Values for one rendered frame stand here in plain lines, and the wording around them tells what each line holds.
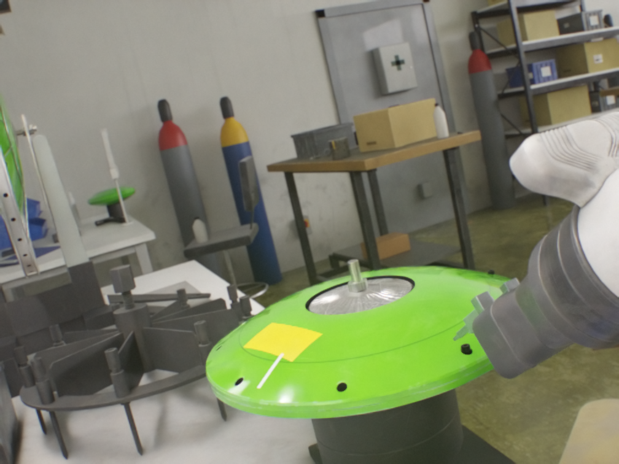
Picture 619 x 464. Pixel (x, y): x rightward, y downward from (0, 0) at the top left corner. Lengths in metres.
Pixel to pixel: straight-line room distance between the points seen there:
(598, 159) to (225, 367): 0.36
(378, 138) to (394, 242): 0.76
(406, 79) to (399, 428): 5.34
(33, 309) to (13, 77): 4.07
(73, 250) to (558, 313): 1.00
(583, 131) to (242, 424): 0.59
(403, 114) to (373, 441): 3.14
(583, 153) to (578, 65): 6.38
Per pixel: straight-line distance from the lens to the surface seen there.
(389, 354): 0.49
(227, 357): 0.58
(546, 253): 0.36
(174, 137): 4.96
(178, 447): 0.81
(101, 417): 0.98
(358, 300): 0.58
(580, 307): 0.35
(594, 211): 0.33
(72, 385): 0.88
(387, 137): 3.59
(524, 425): 2.49
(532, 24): 6.22
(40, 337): 1.25
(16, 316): 1.23
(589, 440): 1.20
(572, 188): 0.34
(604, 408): 1.30
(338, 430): 0.59
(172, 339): 0.86
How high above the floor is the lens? 1.26
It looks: 11 degrees down
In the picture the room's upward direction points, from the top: 13 degrees counter-clockwise
